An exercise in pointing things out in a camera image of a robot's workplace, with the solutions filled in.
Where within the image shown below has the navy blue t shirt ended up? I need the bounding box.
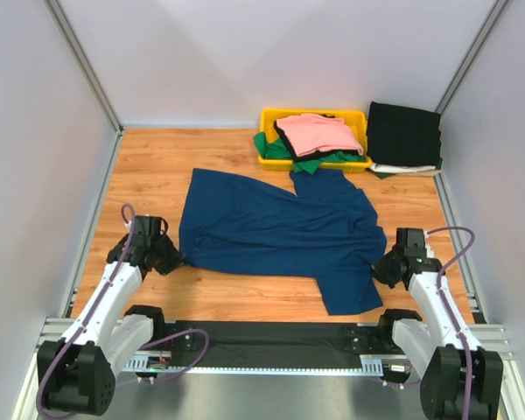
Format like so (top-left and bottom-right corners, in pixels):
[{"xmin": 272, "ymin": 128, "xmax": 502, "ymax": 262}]
[{"xmin": 179, "ymin": 169, "xmax": 387, "ymax": 315}]

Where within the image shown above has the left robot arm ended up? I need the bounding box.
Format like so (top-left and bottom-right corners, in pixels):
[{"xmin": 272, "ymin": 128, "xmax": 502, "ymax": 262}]
[{"xmin": 36, "ymin": 215, "xmax": 184, "ymax": 419}]

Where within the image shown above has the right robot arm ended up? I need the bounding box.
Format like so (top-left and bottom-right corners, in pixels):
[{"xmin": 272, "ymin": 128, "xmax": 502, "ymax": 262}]
[{"xmin": 373, "ymin": 227, "xmax": 503, "ymax": 419}]

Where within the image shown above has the white folded t shirt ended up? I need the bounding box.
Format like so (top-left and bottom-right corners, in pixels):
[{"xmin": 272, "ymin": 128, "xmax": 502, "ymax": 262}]
[{"xmin": 369, "ymin": 163, "xmax": 436, "ymax": 174}]

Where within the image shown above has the black folded t shirt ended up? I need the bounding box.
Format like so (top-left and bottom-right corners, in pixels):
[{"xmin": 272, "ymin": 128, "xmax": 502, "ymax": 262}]
[{"xmin": 366, "ymin": 101, "xmax": 441, "ymax": 167}]

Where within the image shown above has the yellow plastic bin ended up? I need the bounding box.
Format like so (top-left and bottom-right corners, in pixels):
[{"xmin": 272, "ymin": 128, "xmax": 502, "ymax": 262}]
[{"xmin": 254, "ymin": 108, "xmax": 372, "ymax": 174}]

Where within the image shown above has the green t shirt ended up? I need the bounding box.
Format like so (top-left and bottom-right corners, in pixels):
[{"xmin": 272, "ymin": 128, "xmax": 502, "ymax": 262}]
[{"xmin": 253, "ymin": 132, "xmax": 366, "ymax": 174}]

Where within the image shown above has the pink t shirt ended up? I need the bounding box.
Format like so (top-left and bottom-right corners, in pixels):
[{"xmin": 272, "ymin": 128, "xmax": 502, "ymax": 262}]
[{"xmin": 273, "ymin": 113, "xmax": 362, "ymax": 157}]

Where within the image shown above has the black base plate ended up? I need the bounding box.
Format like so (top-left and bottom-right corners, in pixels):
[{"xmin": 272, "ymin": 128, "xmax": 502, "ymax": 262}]
[{"xmin": 155, "ymin": 320, "xmax": 403, "ymax": 369}]

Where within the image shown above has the grey slotted cable duct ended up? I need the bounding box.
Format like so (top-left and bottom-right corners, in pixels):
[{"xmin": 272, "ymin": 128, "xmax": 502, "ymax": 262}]
[{"xmin": 126, "ymin": 352, "xmax": 385, "ymax": 375}]

